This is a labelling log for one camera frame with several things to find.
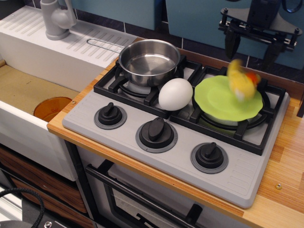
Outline black stove knob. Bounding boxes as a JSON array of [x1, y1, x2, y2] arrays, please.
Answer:
[[135, 117, 178, 153], [190, 142, 228, 174], [94, 102, 127, 130]]

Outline orange plastic bowl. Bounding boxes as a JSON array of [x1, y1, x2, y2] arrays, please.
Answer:
[[33, 96, 72, 122]]

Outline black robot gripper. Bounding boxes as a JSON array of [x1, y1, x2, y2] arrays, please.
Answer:
[[219, 0, 300, 69]]

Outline black left burner grate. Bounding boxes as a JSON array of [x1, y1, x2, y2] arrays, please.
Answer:
[[94, 55, 203, 119]]

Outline grey toy stove top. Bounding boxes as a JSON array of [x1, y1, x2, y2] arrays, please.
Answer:
[[62, 57, 290, 208]]

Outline black braided cable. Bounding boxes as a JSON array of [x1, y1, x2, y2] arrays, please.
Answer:
[[0, 187, 45, 228]]

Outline white egg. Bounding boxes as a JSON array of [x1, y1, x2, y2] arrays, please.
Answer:
[[158, 78, 193, 111]]

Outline black middle stove knob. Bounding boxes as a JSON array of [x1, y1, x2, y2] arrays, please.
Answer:
[[135, 117, 178, 153]]

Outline black left stove knob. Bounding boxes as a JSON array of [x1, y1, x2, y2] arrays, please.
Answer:
[[94, 102, 127, 130]]

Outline white toy sink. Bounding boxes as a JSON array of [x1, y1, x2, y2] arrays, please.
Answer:
[[0, 6, 135, 181]]

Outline stainless steel pot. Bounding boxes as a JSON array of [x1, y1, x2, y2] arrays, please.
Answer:
[[86, 38, 181, 87]]

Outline black right burner grate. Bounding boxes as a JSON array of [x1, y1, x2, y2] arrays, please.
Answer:
[[170, 66, 289, 155]]

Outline yellow stuffed duck toy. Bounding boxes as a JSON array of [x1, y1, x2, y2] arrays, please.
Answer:
[[227, 59, 261, 102]]

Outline wooden drawer fronts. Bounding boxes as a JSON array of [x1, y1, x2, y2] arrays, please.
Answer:
[[0, 145, 94, 228]]

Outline black right stove knob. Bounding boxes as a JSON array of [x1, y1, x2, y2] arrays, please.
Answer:
[[190, 142, 228, 174]]

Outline blue braided robot cable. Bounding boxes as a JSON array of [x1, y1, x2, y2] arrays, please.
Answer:
[[281, 0, 300, 14]]

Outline black burner grate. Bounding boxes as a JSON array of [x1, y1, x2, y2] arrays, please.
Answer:
[[94, 55, 203, 119], [170, 66, 289, 155]]

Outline green plate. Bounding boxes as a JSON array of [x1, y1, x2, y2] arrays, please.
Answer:
[[194, 76, 263, 122]]

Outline grey toy faucet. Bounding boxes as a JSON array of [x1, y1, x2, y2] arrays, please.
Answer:
[[40, 0, 76, 40]]

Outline oven door with handle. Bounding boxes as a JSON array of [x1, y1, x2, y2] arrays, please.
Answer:
[[85, 160, 247, 228]]

